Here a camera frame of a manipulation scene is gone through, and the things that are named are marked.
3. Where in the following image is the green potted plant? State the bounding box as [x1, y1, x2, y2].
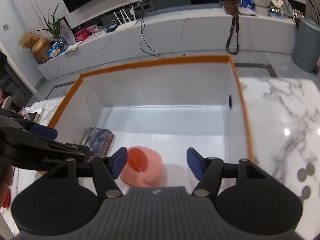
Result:
[37, 3, 61, 40]

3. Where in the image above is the grey-green trash bin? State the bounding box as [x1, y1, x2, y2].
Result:
[292, 18, 319, 73]

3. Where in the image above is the pink cup-shaped container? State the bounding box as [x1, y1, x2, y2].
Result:
[120, 146, 163, 187]

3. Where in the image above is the brown leather camera case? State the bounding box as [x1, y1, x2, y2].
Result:
[223, 0, 241, 55]

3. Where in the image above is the red gift box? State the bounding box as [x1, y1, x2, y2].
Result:
[74, 28, 89, 42]

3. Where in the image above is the white wifi router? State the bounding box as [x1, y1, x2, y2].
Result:
[113, 5, 137, 31]

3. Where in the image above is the silver coin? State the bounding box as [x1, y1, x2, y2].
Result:
[297, 168, 308, 182]
[305, 163, 315, 176]
[301, 186, 311, 200]
[299, 196, 304, 204]

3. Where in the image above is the black power cable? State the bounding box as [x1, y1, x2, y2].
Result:
[138, 6, 187, 59]

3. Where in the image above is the orange cardboard storage box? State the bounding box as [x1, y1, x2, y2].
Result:
[37, 54, 254, 176]

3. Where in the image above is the tall green floor plant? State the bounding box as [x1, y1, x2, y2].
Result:
[299, 0, 320, 28]

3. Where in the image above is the gold vase with dried flowers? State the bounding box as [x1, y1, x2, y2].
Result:
[18, 30, 51, 63]

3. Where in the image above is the black book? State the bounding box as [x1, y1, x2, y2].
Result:
[28, 108, 44, 123]

